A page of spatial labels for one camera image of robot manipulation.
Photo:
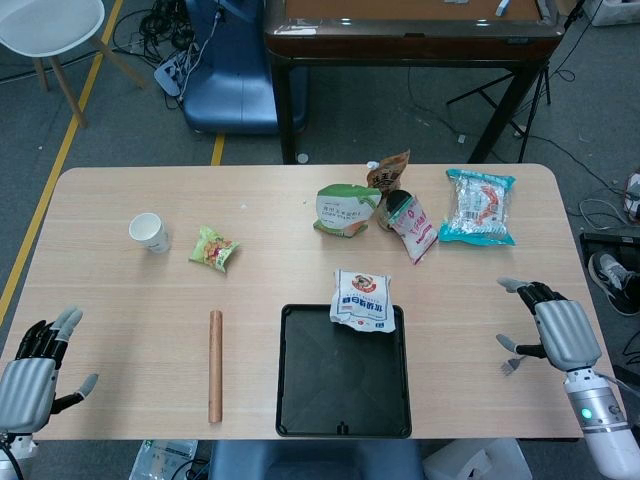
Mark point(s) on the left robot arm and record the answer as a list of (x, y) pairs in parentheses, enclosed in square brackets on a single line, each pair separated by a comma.
[(15, 445)]

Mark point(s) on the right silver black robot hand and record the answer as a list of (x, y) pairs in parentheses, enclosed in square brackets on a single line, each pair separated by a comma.
[(567, 330)]

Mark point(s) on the blue robot torso base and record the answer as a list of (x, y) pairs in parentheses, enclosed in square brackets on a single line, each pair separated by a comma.
[(315, 460)]

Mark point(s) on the dark brown mahjong table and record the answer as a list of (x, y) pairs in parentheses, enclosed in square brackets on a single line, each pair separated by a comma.
[(410, 42)]

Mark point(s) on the white power strip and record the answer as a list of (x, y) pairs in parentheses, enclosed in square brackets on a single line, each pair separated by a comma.
[(172, 72)]

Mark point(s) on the green snack packet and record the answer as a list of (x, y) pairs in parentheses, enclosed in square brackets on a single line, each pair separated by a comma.
[(214, 250)]

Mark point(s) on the clear printed plastic bag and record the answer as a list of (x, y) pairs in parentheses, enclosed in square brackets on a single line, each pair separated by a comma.
[(160, 460)]

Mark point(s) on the teal instant noodle packet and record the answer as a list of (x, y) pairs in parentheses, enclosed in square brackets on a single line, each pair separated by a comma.
[(477, 207)]

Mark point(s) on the white paper cup stack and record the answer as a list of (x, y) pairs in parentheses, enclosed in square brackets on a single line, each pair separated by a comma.
[(150, 235)]

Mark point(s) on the green white corn starch bag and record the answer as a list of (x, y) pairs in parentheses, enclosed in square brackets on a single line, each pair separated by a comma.
[(342, 210)]

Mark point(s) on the blue white mahjong tile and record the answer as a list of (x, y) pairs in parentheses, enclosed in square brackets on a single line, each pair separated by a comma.
[(503, 6)]

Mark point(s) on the wooden rolling pin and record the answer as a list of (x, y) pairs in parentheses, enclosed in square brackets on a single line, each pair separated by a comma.
[(216, 367)]

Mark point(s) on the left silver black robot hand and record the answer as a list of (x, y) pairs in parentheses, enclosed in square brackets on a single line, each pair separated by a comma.
[(27, 395)]

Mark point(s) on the grey black sneaker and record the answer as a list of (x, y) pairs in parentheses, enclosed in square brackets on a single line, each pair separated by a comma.
[(610, 280)]

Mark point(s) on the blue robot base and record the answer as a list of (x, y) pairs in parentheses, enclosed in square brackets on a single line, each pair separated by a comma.
[(235, 85)]

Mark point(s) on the white chair with wooden legs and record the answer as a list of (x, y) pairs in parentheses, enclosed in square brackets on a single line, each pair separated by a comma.
[(50, 25)]

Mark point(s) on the black square plastic tray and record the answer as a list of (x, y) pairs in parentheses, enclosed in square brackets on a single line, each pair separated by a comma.
[(340, 385)]

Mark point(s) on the white box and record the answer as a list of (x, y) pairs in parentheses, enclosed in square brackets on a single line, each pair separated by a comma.
[(475, 462)]

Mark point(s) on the red white sugar bag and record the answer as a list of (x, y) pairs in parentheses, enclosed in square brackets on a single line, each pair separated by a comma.
[(417, 235)]

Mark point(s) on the small grey plastic fork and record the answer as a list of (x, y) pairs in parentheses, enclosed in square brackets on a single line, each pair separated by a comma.
[(510, 367)]

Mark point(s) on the orange spout pouch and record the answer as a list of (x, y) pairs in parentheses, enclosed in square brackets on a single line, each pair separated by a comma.
[(387, 172)]

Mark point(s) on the black tripod stand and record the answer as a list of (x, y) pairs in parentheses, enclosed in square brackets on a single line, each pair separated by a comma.
[(542, 80)]

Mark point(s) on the white blue powder bag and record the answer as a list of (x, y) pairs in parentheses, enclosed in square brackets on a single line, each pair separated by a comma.
[(360, 300)]

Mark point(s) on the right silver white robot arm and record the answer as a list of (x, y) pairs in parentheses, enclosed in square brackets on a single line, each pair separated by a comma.
[(597, 417)]

